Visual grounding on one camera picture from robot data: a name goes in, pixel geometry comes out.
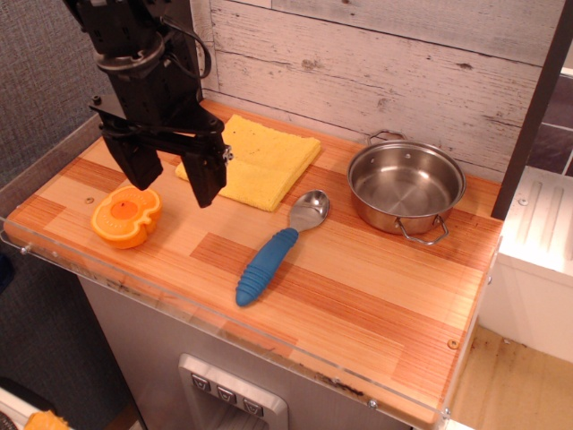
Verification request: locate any dark vertical post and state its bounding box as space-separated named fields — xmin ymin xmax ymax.
xmin=491 ymin=0 xmax=572 ymax=220

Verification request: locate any silver dispenser button panel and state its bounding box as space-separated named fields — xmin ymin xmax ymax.
xmin=178 ymin=354 xmax=289 ymax=430

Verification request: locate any stainless steel pot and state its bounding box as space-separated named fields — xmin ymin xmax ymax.
xmin=346 ymin=129 xmax=466 ymax=245

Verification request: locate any blue handled metal spoon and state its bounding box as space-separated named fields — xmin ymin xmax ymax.
xmin=235 ymin=189 xmax=329 ymax=306

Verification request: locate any yellow folded cloth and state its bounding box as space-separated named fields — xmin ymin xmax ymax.
xmin=175 ymin=114 xmax=322 ymax=213

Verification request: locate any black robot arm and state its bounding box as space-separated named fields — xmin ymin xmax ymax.
xmin=66 ymin=1 xmax=232 ymax=208

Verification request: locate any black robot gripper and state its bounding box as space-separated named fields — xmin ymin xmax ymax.
xmin=91 ymin=38 xmax=233 ymax=208

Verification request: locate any white toy sink counter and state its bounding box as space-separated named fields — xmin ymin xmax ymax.
xmin=479 ymin=168 xmax=572 ymax=361

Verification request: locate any clear acrylic table guard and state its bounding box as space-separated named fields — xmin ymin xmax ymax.
xmin=1 ymin=119 xmax=501 ymax=429

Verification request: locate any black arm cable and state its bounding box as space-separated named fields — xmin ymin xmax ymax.
xmin=160 ymin=15 xmax=214 ymax=82

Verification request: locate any grey toy fridge cabinet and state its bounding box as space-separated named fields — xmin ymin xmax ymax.
xmin=81 ymin=279 xmax=407 ymax=429

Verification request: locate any orange half toy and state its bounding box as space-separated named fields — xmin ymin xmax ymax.
xmin=90 ymin=185 xmax=162 ymax=249

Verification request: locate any yellow object bottom left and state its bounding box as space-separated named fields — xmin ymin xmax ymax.
xmin=23 ymin=410 xmax=72 ymax=430

